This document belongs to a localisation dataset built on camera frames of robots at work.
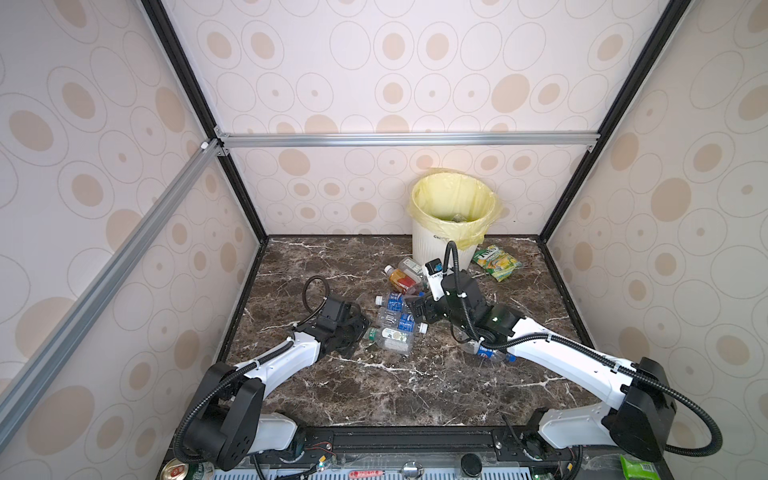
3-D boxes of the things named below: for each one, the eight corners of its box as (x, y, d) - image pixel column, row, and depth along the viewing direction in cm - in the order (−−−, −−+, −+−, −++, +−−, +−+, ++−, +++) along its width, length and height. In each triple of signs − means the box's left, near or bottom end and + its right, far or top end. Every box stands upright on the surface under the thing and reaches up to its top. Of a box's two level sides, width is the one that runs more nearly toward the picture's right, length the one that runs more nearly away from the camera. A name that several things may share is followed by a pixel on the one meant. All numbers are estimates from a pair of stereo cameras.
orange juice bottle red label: (401, 298, 104) (401, 290, 100) (383, 275, 110) (383, 267, 106) (416, 290, 106) (417, 281, 102) (397, 268, 113) (398, 259, 109)
